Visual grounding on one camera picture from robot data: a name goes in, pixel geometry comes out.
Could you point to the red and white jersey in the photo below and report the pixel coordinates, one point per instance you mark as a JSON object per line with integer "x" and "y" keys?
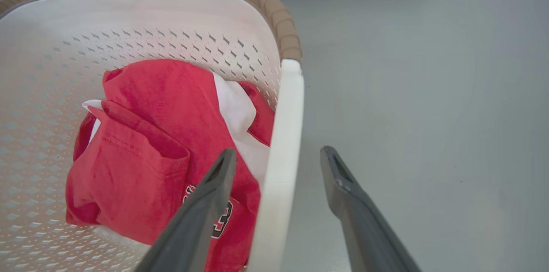
{"x": 158, "y": 143}

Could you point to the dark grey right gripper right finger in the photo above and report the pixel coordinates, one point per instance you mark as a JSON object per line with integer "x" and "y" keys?
{"x": 369, "y": 229}

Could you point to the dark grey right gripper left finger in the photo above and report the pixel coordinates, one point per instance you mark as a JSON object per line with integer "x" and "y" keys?
{"x": 193, "y": 229}

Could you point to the white perforated laundry basket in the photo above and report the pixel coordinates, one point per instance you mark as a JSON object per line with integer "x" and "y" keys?
{"x": 47, "y": 92}

